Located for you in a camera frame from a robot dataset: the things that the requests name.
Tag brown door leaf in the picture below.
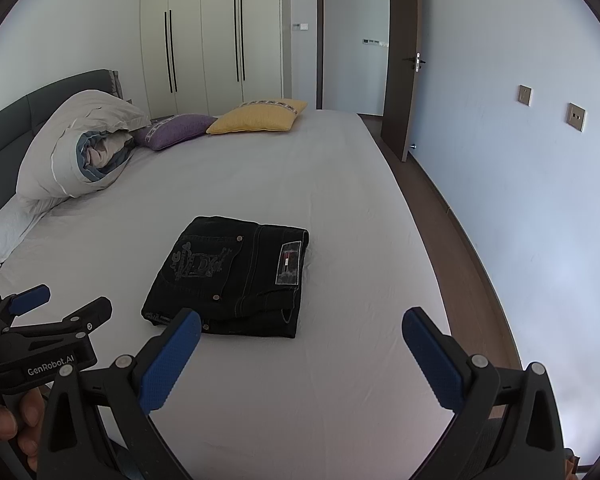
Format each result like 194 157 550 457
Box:
380 0 423 163

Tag black denim pants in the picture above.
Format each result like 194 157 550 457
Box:
141 216 311 339

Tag cream wardrobe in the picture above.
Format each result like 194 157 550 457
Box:
140 0 284 120

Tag yellow pillow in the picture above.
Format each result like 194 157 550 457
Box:
206 98 308 135

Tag dark brown door frame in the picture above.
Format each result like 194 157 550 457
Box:
316 0 396 112

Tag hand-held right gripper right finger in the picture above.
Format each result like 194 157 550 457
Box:
401 306 568 480

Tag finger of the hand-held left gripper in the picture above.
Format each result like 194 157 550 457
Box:
0 284 52 322
2 296 113 342

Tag purple pillow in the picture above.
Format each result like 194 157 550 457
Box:
132 114 218 151

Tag bed with white sheet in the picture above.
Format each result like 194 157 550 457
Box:
0 110 453 480

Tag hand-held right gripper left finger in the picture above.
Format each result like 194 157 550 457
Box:
36 307 203 480

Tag grey upholstered headboard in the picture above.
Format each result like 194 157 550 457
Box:
0 69 121 201

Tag rolled grey quilt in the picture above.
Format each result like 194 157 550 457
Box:
16 90 153 200

